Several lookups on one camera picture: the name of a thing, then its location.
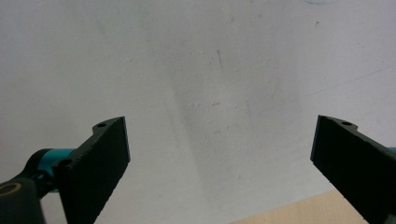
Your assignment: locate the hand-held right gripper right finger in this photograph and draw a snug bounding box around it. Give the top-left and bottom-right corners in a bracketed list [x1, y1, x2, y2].
[309, 114, 396, 224]

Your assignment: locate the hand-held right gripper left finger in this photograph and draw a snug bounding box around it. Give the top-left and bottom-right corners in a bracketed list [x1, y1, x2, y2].
[51, 116, 131, 224]

